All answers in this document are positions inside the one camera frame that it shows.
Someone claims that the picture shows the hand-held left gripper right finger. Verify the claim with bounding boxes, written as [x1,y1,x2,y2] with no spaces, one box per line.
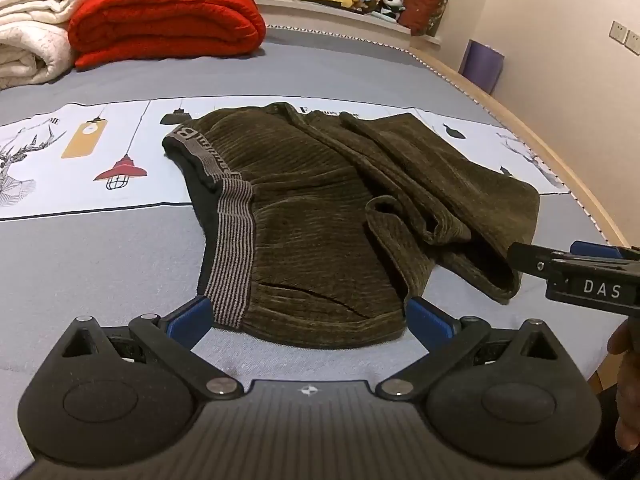
[375,297,572,403]

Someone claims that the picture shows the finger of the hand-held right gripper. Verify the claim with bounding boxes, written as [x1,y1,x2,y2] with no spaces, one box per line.
[507,242,571,277]
[570,240,640,261]

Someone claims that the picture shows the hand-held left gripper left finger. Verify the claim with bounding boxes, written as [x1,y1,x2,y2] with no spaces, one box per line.
[60,295,246,402]

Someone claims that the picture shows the olive corduroy pants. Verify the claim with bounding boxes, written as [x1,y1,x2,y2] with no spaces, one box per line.
[161,101,541,350]

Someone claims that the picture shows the person's right hand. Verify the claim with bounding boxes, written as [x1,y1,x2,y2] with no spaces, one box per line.
[607,317,640,453]

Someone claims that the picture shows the purple box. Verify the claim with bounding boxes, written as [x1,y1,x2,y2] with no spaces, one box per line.
[459,40,503,96]

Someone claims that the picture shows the red patterned cushion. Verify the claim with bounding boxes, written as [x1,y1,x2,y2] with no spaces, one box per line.
[397,0,452,37]

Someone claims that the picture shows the beige window bench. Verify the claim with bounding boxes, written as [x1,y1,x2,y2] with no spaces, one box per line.
[256,0,443,52]

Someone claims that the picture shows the red folded blanket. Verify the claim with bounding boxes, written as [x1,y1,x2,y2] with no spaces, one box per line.
[67,0,267,68]

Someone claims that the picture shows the white folded blanket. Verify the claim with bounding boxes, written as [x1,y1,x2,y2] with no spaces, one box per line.
[0,0,96,92]

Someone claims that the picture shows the wooden bed frame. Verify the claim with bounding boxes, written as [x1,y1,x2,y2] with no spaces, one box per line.
[415,52,632,248]

